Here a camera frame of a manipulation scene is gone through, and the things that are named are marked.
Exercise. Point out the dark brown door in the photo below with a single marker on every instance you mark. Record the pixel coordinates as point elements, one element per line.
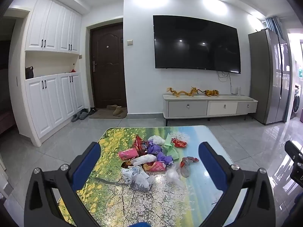
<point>107,66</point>

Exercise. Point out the red clear wrapper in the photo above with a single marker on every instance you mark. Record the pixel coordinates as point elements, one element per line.
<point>187,166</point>

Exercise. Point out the white blue printed plastic bag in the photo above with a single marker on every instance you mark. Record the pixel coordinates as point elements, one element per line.
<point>136,178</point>

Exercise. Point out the white power strip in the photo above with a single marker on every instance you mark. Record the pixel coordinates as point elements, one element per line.
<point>239,91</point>

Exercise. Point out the white crumpled plastic bag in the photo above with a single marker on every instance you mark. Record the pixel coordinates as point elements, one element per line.
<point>144,159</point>

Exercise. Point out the brown chip bag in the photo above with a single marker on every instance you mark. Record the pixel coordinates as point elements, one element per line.
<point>126,164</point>

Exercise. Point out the dark shoes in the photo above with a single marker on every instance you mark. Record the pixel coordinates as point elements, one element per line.
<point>92,111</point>

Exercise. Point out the white shoe cabinet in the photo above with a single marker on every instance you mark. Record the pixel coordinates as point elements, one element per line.
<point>47,75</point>

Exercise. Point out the red snack wrapper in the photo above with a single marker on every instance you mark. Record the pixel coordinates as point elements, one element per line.
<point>179,143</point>

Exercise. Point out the yellow dragon ornament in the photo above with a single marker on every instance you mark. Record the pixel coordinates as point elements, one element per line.
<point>181,92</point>

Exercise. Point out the washing machine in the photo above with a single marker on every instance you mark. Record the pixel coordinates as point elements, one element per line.
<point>297,102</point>

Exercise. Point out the brown doormat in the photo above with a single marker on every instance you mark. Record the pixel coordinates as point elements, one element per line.
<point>106,114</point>

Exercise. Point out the tan boot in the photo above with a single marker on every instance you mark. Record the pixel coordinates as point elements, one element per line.
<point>111,107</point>
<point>117,111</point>

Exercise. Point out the wall light switch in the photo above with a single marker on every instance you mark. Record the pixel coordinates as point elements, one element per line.
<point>130,42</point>

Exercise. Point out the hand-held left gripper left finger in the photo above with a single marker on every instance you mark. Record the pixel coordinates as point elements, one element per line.
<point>87,165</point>

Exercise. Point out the wall-mounted black television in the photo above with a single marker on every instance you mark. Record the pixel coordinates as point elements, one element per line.
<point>196,45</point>

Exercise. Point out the green plastic bag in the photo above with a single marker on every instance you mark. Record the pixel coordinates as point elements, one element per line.
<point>171,147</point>

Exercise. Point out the pink orange snack packet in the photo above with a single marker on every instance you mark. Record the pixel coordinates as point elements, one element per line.
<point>157,166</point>

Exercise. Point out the blue curtain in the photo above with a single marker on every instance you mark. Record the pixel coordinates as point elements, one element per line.
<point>274,26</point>

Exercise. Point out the black bag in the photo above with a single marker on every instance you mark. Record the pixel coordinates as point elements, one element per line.
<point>29,73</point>

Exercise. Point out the clear plastic bag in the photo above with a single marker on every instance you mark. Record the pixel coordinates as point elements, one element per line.
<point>174,176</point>

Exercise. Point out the red chip bag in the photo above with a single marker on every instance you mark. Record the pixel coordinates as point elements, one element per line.
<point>139,145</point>

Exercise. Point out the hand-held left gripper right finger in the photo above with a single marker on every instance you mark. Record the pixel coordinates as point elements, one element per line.
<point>210,165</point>

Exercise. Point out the silver refrigerator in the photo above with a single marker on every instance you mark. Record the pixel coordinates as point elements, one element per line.
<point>267,75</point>

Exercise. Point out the white grey television stand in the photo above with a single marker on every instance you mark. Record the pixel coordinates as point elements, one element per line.
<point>208,107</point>

